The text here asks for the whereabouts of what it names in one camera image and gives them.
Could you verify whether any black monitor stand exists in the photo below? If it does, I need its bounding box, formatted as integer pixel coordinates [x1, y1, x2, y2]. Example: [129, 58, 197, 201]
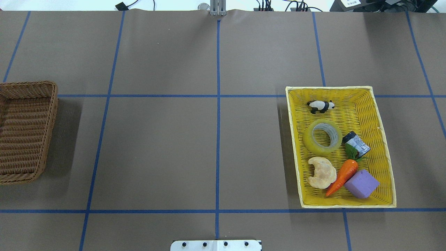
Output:
[329, 0, 439, 13]

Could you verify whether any panda figurine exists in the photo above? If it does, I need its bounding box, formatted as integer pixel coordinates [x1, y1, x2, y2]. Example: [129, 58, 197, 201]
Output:
[306, 100, 335, 114]

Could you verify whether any orange toy carrot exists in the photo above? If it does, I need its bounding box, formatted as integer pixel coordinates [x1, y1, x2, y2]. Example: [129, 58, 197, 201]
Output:
[325, 143, 366, 197]

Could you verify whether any brown wicker basket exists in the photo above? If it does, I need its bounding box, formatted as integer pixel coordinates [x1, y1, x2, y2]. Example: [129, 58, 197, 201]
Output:
[0, 81, 58, 185]

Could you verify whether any small black labelled jar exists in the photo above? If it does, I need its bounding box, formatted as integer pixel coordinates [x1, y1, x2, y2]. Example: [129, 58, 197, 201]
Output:
[342, 131, 371, 158]

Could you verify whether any black adapter with cable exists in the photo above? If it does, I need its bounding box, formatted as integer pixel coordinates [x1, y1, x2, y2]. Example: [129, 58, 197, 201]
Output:
[115, 0, 157, 11]

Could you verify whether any yellow tape roll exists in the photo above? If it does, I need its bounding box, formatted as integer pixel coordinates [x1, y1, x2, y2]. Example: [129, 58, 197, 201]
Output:
[303, 119, 341, 156]

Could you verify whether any metal camera post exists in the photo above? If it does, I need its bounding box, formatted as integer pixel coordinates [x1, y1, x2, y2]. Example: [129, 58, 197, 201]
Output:
[209, 0, 227, 16]

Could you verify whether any toy bread piece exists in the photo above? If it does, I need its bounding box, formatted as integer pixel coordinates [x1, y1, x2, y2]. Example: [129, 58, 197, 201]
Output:
[307, 156, 337, 189]

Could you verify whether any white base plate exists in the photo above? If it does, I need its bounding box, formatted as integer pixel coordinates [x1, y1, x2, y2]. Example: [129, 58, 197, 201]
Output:
[170, 239, 262, 251]

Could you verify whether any purple foam block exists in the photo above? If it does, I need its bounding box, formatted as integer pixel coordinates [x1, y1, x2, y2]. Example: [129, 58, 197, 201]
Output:
[344, 169, 380, 199]

